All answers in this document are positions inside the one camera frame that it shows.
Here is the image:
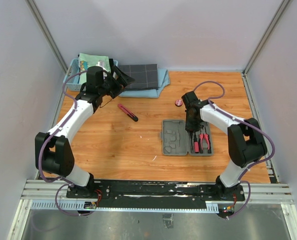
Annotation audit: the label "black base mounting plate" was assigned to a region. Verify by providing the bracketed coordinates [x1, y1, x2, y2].
[66, 179, 245, 211]

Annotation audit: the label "blue plastic basket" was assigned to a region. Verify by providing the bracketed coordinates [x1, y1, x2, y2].
[63, 56, 118, 92]

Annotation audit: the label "mint patterned cloth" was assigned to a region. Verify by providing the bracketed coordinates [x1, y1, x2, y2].
[78, 53, 109, 72]

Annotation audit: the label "black cloth in basket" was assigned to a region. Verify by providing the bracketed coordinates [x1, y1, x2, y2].
[109, 58, 114, 72]

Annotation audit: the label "pink utility knife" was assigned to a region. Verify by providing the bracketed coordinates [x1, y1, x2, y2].
[117, 103, 139, 122]

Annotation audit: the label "pink black pliers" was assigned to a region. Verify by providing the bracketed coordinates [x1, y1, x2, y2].
[198, 129, 211, 154]

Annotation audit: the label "light blue folded cloth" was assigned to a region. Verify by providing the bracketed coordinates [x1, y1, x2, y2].
[119, 68, 170, 99]

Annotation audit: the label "aluminium frame rail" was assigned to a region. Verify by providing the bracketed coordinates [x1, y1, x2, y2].
[20, 179, 294, 204]

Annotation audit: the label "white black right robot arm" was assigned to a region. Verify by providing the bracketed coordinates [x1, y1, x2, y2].
[181, 91, 268, 200]

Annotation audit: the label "blue slotted cable duct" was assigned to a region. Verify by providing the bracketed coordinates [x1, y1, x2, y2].
[31, 200, 220, 214]

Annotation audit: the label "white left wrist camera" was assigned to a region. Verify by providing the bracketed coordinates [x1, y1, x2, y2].
[96, 60, 111, 73]

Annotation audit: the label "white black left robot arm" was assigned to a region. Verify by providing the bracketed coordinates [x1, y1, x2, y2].
[35, 64, 135, 198]

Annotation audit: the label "pink screwdriver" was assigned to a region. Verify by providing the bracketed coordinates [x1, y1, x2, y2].
[188, 131, 194, 151]
[193, 132, 200, 154]

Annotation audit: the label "grey plastic tool case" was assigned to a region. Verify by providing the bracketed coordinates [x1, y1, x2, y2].
[160, 119, 214, 157]

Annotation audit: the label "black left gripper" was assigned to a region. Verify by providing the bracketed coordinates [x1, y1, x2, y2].
[98, 65, 135, 99]

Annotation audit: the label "dark grey checked cloth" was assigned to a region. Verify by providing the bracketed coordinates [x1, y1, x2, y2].
[119, 64, 159, 91]

